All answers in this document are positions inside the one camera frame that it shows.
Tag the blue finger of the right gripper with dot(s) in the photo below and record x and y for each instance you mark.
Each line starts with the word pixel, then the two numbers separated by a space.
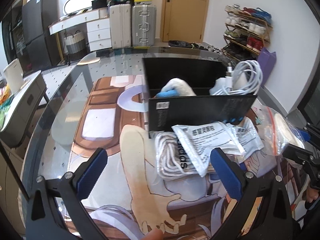
pixel 304 158
pixel 310 133

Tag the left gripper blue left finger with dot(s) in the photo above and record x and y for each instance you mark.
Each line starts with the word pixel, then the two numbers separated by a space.
pixel 89 172

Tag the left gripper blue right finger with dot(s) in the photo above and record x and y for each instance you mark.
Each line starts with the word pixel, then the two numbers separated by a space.
pixel 228 172

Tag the silver medicine pouch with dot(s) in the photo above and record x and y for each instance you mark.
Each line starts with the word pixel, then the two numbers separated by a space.
pixel 199 141
pixel 247 136

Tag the bagged adidas socks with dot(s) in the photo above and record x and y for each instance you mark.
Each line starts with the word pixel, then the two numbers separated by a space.
pixel 172 160

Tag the white blue plush keychain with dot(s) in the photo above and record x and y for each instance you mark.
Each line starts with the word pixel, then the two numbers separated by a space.
pixel 174 88

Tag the person's left hand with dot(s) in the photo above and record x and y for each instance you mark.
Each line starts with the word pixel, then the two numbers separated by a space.
pixel 154 234

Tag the anime print table mat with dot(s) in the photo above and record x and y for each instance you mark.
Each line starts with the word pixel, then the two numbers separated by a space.
pixel 129 199

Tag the purple bag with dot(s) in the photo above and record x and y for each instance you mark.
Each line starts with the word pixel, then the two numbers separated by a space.
pixel 267 61

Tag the grey side cabinet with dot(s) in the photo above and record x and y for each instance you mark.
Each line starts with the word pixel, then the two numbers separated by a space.
pixel 22 110

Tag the black cardboard box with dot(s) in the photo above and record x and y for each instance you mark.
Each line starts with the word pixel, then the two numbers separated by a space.
pixel 200 109

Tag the shoe rack with shoes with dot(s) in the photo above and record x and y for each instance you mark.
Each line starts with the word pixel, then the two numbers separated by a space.
pixel 247 32

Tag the white electric kettle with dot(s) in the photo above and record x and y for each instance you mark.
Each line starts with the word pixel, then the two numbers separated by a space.
pixel 13 74

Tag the woven laundry basket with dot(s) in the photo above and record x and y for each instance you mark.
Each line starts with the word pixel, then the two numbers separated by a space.
pixel 76 45

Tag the black refrigerator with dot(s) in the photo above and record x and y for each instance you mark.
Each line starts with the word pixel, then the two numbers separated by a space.
pixel 37 16

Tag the white drawer desk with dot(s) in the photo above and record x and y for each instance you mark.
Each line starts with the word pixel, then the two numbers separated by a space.
pixel 97 24

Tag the white suitcase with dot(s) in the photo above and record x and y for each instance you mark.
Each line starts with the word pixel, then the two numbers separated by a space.
pixel 120 25

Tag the silver suitcase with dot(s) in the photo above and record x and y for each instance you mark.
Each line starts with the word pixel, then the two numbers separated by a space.
pixel 143 25

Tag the wooden door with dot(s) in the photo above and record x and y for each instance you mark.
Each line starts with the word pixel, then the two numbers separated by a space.
pixel 183 20

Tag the oval mirror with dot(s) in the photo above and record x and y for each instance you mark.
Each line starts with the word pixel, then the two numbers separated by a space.
pixel 72 6

